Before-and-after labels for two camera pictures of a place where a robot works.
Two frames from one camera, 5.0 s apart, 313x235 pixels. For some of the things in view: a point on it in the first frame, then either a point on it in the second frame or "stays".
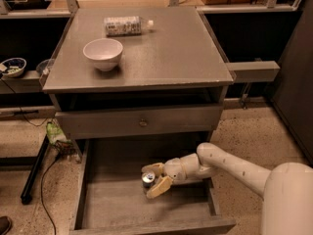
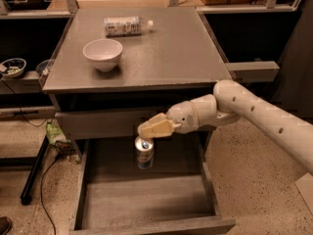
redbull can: (148, 179) to (144, 147)
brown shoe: (5, 224) stays
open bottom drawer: (111, 199) stays
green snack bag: (55, 134) stays
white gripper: (174, 171) to (183, 117)
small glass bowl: (43, 67) stays
